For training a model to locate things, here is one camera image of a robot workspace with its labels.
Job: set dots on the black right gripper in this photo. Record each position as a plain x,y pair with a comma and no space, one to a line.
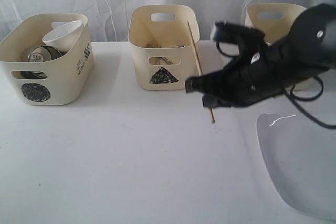
240,84

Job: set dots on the wooden chopstick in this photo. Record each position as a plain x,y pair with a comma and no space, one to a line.
198,64

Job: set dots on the white plastic bowl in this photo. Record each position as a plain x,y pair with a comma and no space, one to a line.
65,36

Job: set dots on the steel bowl black inside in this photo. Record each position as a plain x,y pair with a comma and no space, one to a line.
55,54

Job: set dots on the small steel cup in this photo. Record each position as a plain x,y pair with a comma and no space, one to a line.
35,54

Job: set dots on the steel table knife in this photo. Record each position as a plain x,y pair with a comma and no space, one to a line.
163,61

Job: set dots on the steel spoon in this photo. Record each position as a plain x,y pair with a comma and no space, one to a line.
157,46

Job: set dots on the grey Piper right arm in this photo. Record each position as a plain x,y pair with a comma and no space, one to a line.
311,41

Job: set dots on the cream bin triangle mark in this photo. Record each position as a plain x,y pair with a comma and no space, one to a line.
162,24

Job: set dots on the cream bin square mark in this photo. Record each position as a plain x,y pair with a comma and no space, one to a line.
274,19

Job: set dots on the white square plate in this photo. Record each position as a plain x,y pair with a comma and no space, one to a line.
300,160

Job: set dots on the cream bin circle mark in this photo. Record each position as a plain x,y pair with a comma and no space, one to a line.
55,82

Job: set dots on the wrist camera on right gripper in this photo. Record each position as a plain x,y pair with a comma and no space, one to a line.
235,34

